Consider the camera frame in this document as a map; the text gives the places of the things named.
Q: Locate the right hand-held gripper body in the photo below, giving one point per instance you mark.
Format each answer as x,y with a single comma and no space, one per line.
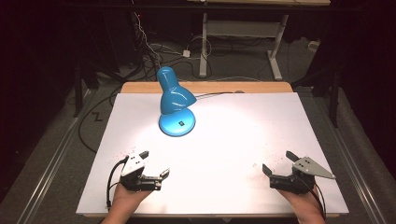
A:
300,179

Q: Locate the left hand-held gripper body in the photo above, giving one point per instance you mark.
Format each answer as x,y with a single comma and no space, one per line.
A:
134,174

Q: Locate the blue desk lamp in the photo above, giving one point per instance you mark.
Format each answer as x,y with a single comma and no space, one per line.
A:
174,99

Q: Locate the person's right hand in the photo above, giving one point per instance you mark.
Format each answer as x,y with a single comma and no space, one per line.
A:
306,203

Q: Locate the person's left hand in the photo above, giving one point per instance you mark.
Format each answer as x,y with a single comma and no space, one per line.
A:
126,200

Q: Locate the white table cover board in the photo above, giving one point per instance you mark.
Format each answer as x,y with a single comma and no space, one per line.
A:
224,149

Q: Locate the black metal stand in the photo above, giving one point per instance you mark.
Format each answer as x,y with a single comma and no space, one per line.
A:
77,93

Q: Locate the white power adapter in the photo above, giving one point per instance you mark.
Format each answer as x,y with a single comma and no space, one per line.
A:
186,53

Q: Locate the metal floor rail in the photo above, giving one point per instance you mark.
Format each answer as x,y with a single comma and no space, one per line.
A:
49,161
355,168

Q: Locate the white metal desk frame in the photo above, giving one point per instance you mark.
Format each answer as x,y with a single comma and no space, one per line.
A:
243,29

